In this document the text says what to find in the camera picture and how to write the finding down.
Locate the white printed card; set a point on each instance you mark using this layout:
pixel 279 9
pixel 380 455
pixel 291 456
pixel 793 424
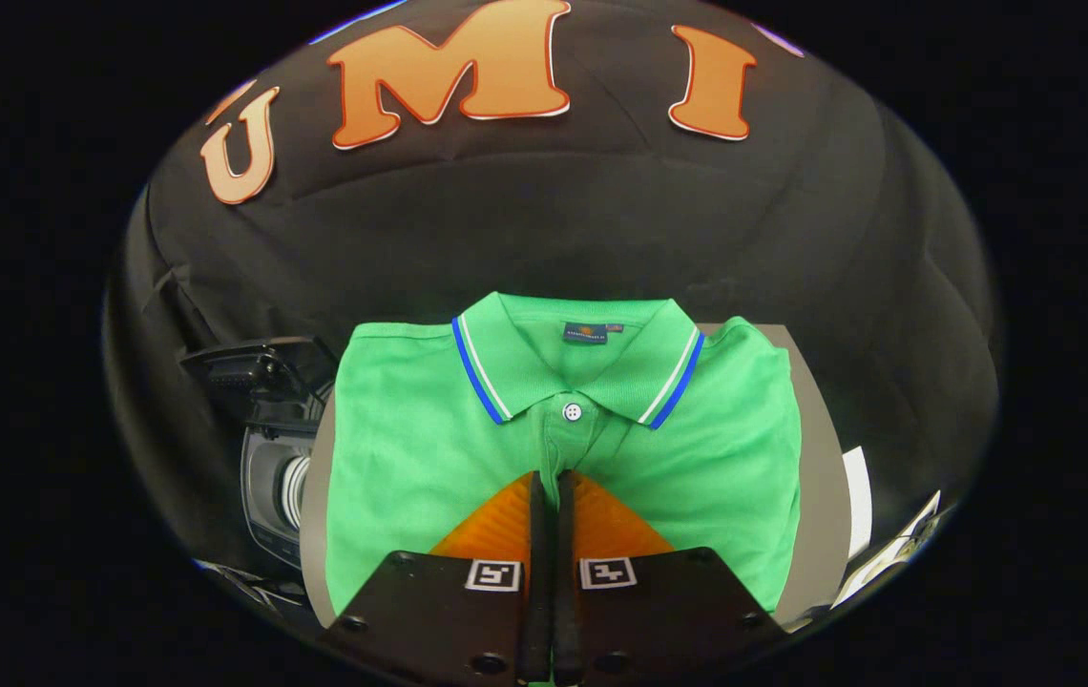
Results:
pixel 892 553

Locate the dark grey washing machine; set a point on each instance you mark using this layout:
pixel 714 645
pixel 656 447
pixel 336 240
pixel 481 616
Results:
pixel 267 487

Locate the white paper sheet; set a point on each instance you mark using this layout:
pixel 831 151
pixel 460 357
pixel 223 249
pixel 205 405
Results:
pixel 857 496

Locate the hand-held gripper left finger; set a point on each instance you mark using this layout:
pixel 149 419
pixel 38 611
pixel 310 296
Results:
pixel 538 592

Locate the black backdrop cloth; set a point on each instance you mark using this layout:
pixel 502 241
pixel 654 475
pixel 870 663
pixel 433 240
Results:
pixel 554 219

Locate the green polo shirt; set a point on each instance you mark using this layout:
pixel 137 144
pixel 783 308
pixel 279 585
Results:
pixel 410 429

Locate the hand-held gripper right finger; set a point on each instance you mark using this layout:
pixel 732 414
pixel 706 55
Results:
pixel 565 592

